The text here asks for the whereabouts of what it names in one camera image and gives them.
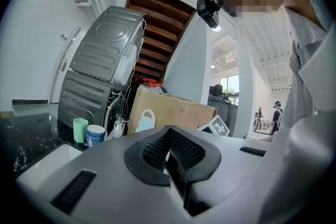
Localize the chrome sink faucet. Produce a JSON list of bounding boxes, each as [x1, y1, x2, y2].
[[106, 112, 132, 140]]

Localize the blue white mug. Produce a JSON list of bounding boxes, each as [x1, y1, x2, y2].
[[86, 124, 107, 146]]

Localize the white door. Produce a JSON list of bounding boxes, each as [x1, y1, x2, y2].
[[51, 26, 87, 104]]

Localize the white sink basin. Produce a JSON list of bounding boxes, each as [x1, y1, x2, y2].
[[15, 143, 85, 185]]

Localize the white handled jug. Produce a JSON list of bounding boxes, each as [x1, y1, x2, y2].
[[135, 109, 156, 133]]

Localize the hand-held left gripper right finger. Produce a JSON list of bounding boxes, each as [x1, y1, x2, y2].
[[170, 125, 271, 224]]

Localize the grey washing machine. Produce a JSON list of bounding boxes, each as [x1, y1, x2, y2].
[[58, 70, 124, 131], [70, 6, 148, 88]]

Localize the green plastic cup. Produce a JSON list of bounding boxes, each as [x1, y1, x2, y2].
[[72, 118, 89, 143]]

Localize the red capped white canister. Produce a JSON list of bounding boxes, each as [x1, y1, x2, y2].
[[139, 78, 164, 95]]

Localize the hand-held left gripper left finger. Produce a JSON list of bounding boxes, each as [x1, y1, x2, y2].
[[15, 125, 190, 224]]

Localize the black wheeled bin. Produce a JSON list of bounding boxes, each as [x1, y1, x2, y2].
[[207, 95, 239, 137]]

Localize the grey drain hose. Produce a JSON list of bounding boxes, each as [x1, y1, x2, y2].
[[104, 93, 122, 135]]

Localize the large cardboard box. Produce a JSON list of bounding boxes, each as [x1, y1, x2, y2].
[[127, 86, 219, 136]]

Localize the brown wooden staircase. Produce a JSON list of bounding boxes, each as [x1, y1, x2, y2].
[[125, 0, 197, 85]]

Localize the black head camera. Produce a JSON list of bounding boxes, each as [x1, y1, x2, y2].
[[196, 0, 223, 33]]

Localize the large window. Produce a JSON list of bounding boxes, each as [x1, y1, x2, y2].
[[219, 74, 240, 94]]

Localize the black bundle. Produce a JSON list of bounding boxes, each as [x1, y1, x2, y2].
[[211, 83, 227, 98]]

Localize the black marble vanity table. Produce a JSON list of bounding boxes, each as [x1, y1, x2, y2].
[[0, 112, 88, 179]]

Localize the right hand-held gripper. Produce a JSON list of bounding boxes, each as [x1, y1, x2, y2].
[[197, 114, 231, 137]]

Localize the person's grey shirt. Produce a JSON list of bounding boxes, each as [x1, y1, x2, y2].
[[278, 0, 336, 140]]

